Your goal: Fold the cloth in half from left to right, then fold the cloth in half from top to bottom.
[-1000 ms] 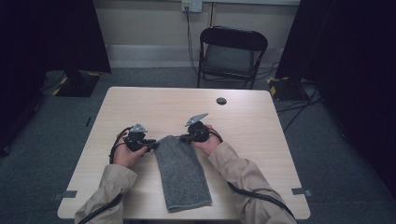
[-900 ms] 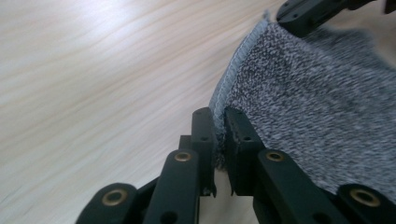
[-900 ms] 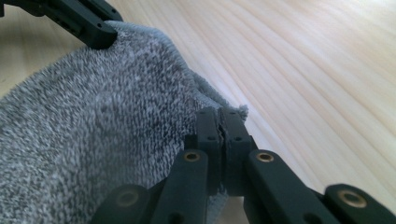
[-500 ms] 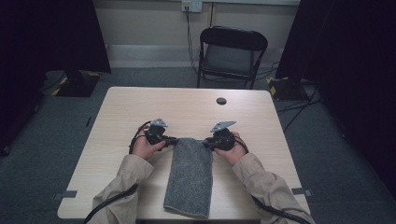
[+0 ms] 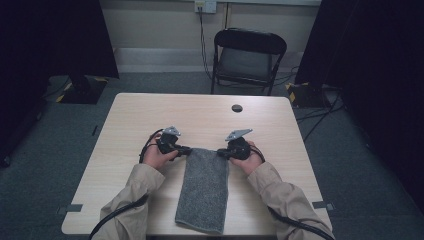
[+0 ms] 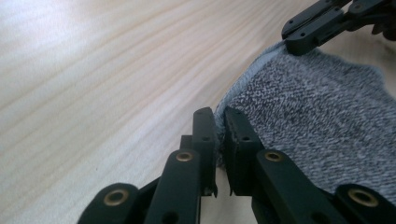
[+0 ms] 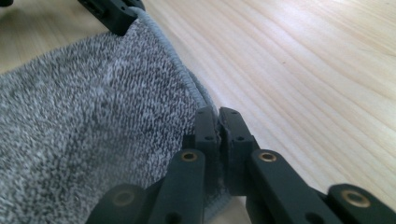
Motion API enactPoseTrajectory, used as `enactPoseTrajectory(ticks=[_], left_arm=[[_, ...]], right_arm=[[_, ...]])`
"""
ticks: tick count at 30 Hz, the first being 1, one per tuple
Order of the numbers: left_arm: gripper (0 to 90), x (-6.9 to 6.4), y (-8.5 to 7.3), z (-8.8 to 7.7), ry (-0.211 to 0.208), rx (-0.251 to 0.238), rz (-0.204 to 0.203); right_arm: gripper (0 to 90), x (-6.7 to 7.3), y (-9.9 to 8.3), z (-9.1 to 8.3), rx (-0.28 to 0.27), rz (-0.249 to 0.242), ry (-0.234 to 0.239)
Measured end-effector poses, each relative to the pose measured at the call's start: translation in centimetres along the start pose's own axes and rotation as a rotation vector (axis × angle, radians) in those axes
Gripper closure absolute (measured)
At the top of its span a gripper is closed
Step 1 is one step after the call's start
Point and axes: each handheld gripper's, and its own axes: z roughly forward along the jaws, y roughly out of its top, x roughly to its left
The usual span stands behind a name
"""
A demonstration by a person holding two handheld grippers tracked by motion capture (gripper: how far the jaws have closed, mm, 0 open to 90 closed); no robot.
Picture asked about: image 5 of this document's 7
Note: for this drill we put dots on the white wall outlet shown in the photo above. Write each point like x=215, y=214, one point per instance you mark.
x=206, y=5

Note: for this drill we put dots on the grey towel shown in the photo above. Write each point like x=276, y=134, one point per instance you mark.
x=203, y=193

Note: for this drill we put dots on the grey tape mark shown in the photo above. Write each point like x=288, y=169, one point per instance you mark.
x=321, y=205
x=71, y=208

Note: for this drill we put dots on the black folding chair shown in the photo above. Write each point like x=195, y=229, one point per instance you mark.
x=250, y=40

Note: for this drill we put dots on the person's left hand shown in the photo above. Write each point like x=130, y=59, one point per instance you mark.
x=155, y=158

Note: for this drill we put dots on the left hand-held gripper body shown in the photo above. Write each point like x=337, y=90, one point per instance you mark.
x=168, y=145

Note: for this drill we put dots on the black stand base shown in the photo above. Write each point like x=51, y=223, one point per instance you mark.
x=306, y=96
x=83, y=91

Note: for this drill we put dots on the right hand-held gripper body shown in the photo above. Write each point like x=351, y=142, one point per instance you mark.
x=239, y=148

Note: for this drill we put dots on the black floor tape strip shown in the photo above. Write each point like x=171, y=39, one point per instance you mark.
x=94, y=130

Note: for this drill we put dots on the black curtain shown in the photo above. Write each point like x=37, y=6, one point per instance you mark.
x=50, y=33
x=383, y=66

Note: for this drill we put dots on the person's right hand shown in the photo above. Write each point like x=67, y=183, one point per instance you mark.
x=251, y=163

